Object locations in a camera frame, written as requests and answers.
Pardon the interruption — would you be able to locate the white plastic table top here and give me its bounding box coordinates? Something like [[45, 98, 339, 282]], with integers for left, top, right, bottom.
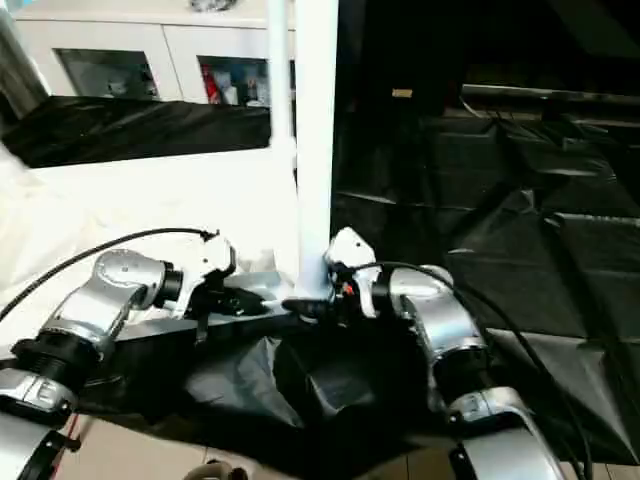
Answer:
[[0, 143, 337, 343]]

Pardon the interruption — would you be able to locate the white plastic table leg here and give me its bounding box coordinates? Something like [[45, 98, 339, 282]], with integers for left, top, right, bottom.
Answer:
[[266, 0, 299, 167], [293, 0, 341, 301]]

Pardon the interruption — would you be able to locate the black work mat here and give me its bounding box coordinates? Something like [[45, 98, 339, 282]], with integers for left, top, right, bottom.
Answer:
[[0, 92, 640, 471]]

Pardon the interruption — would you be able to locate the red bottle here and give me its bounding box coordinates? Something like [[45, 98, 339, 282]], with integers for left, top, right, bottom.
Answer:
[[199, 62, 221, 105]]

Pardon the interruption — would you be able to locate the white cabinet with glass doors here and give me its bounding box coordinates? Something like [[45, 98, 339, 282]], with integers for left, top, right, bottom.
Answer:
[[12, 0, 297, 107]]

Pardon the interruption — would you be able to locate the grey window curtain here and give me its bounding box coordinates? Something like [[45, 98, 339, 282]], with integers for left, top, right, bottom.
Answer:
[[0, 8, 51, 123]]

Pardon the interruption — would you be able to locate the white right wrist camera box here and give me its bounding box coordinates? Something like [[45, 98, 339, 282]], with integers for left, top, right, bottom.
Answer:
[[323, 226, 380, 319]]

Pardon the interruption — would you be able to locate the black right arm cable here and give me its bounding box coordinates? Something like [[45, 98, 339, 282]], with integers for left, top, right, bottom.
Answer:
[[348, 260, 593, 480]]

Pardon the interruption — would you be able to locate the grey horizontal rail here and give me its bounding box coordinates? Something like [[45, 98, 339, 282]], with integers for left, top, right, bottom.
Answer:
[[460, 85, 640, 107]]

